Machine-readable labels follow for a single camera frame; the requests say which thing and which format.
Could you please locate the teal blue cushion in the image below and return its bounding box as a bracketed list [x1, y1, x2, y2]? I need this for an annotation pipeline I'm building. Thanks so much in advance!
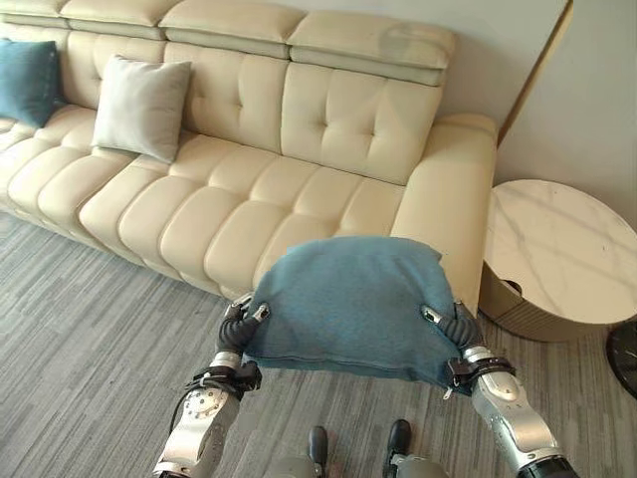
[244, 235, 473, 397]

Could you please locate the dark teal cushion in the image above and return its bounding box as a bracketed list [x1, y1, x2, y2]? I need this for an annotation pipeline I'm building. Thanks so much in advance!
[0, 38, 61, 128]

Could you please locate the cream leather sofa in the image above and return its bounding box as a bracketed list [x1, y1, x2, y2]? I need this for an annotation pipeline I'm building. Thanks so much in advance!
[0, 0, 500, 317]

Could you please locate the dark robot foot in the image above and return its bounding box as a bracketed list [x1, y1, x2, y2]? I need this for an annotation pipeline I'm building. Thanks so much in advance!
[387, 418, 412, 457]
[308, 425, 329, 467]

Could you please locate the light grey cushion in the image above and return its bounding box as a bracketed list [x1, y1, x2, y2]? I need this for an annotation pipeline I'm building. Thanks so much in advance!
[91, 54, 193, 163]

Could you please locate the silver robot right leg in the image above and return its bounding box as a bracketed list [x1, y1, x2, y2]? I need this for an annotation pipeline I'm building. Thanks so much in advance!
[382, 451, 452, 478]

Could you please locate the round marble side table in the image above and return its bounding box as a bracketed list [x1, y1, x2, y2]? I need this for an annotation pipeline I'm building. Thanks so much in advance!
[478, 179, 637, 344]

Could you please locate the right dark robot foot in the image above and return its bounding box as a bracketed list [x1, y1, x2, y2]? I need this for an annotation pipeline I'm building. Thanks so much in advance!
[387, 418, 412, 457]

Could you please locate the left dark robot foot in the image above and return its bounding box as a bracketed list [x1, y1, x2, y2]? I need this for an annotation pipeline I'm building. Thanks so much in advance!
[308, 425, 329, 467]

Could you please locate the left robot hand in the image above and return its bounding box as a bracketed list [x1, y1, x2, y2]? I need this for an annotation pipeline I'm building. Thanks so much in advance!
[214, 292, 273, 359]

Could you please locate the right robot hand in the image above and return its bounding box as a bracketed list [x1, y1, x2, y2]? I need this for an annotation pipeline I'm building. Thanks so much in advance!
[420, 297, 486, 358]

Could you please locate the black round lamp base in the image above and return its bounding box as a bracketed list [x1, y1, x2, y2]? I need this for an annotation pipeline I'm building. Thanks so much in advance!
[604, 320, 637, 401]

